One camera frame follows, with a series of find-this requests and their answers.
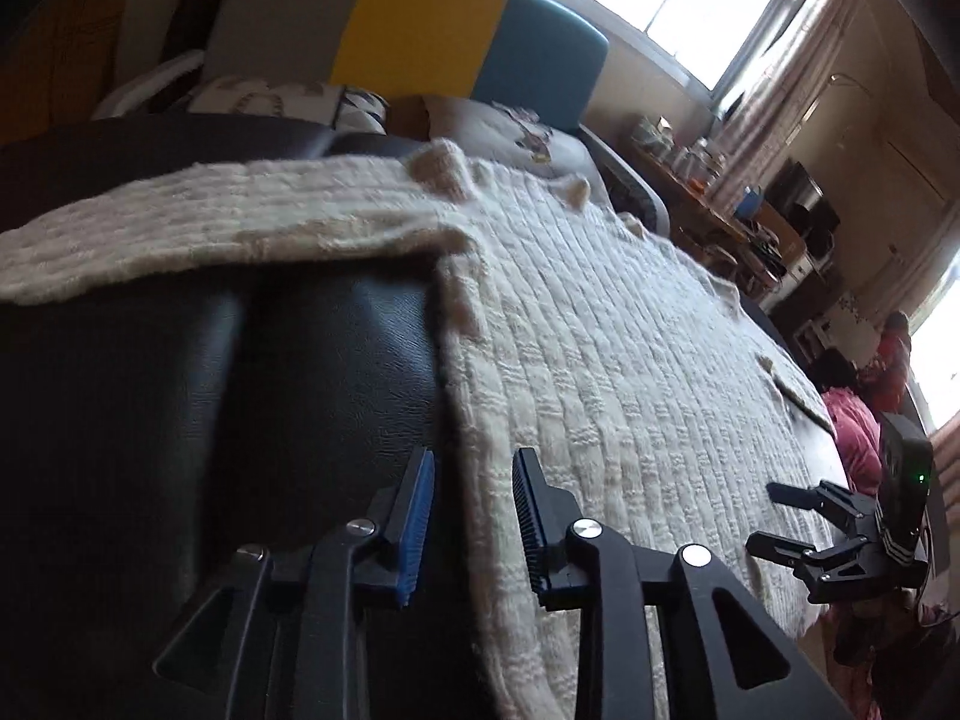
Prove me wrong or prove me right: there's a pink quilt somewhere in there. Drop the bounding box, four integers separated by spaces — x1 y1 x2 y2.
821 386 886 496

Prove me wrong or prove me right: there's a white knitted sweater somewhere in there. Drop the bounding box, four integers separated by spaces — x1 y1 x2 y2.
0 139 863 720

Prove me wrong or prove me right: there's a triangle pattern cushion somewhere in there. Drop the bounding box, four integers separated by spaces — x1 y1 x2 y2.
184 77 391 134

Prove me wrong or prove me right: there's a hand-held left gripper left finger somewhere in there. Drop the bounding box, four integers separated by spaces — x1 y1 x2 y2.
154 446 436 720

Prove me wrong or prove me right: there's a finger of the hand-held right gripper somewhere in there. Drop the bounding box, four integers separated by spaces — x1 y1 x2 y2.
746 529 877 582
766 478 875 533

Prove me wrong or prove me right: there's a grey yellow blue sofa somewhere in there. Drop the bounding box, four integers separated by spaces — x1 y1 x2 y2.
90 0 668 241

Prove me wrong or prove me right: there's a black television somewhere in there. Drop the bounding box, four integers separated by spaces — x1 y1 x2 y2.
765 157 841 256

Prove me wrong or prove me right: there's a wooden side table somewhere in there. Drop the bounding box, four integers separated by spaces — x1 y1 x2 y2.
622 139 758 256

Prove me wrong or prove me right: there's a brown wooden wardrobe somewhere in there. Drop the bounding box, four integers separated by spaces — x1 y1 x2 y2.
0 0 151 147

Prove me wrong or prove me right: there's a grey deer print cushion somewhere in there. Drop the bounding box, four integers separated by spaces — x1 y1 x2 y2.
420 94 608 196

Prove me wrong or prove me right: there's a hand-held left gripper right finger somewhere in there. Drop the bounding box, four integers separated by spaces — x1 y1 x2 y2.
511 448 852 720

